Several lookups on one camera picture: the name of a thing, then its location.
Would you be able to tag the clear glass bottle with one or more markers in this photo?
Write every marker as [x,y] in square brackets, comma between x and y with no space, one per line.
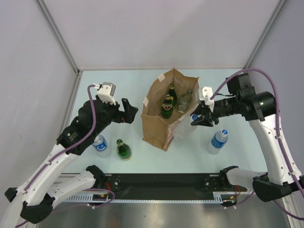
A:
[184,101]

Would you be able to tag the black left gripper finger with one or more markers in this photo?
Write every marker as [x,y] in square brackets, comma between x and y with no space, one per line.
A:
[126,105]
[129,114]

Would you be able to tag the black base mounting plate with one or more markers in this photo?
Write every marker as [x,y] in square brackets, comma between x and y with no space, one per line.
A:
[165,185]

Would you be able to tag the green perrier bottle front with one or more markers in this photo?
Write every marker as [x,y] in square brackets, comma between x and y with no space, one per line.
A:
[123,150]

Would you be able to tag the aluminium frame post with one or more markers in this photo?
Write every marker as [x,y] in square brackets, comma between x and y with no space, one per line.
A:
[57,34]
[266,32]

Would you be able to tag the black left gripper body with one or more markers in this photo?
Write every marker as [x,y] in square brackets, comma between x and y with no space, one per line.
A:
[110,113]

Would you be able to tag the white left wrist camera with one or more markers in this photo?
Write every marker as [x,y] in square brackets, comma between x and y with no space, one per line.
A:
[105,92]

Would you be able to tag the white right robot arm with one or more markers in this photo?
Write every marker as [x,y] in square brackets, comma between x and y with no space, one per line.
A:
[282,177]

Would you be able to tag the white cable duct rail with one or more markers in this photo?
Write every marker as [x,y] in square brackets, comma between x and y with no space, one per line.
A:
[100,198]

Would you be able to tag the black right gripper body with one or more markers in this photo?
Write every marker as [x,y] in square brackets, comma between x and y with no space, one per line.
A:
[225,107]

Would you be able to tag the clear plastic bottle blue cap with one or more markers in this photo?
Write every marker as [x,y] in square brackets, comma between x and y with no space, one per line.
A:
[185,128]

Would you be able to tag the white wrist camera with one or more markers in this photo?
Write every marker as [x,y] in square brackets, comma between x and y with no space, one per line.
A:
[204,94]
[105,92]

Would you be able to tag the brown jute canvas bag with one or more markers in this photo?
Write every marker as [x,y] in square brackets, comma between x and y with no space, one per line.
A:
[158,131]

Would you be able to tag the aluminium frame post left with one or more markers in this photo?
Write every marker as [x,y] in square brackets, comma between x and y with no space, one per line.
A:
[57,34]

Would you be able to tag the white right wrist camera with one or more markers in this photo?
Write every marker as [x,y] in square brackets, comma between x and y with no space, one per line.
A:
[204,94]

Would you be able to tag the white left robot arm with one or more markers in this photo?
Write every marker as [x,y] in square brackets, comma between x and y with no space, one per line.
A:
[39,195]

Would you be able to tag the green bottle red label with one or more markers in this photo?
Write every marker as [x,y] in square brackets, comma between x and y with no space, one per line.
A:
[167,107]

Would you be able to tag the aluminium frame post right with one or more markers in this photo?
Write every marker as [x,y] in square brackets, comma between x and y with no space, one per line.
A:
[266,32]

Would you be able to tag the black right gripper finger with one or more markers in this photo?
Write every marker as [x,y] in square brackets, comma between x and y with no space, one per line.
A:
[199,111]
[202,121]

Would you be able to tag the blue label water bottle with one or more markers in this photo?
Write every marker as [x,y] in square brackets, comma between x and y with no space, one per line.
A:
[101,146]
[218,141]

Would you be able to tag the green glass bottle gold cap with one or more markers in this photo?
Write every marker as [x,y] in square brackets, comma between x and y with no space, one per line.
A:
[173,95]

